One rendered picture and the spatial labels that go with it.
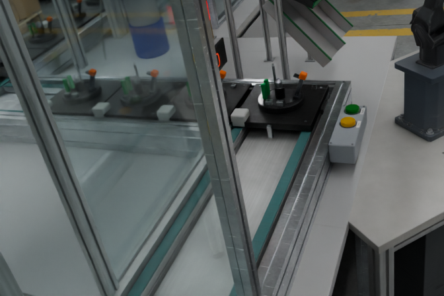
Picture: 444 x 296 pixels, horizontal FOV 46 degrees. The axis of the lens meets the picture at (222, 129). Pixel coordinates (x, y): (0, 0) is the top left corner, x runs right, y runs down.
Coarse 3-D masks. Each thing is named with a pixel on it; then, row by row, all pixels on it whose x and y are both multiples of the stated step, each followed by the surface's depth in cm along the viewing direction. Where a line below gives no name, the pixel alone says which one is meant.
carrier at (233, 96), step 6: (228, 84) 177; (240, 84) 175; (246, 84) 174; (228, 90) 173; (234, 90) 172; (240, 90) 171; (246, 90) 171; (228, 96) 169; (234, 96) 168; (240, 96) 168; (228, 102) 166; (234, 102) 165; (240, 102) 166; (228, 108) 162; (234, 108) 162; (228, 114) 159
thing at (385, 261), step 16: (416, 240) 172; (432, 240) 169; (368, 256) 129; (384, 256) 125; (400, 256) 184; (416, 256) 175; (432, 256) 172; (384, 272) 128; (400, 272) 188; (416, 272) 179; (432, 272) 177; (384, 288) 130; (400, 288) 192; (416, 288) 182; (432, 288) 181
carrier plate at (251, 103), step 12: (288, 84) 169; (252, 96) 166; (312, 96) 160; (324, 96) 160; (252, 108) 160; (300, 108) 155; (312, 108) 154; (252, 120) 154; (264, 120) 153; (276, 120) 152; (288, 120) 151; (300, 120) 149; (312, 120) 148
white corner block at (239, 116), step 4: (236, 108) 157; (240, 108) 157; (244, 108) 157; (236, 112) 155; (240, 112) 155; (244, 112) 155; (248, 112) 156; (232, 116) 155; (236, 116) 154; (240, 116) 153; (244, 116) 153; (232, 120) 155; (236, 120) 155; (240, 120) 154; (244, 120) 154; (236, 124) 156; (240, 124) 155
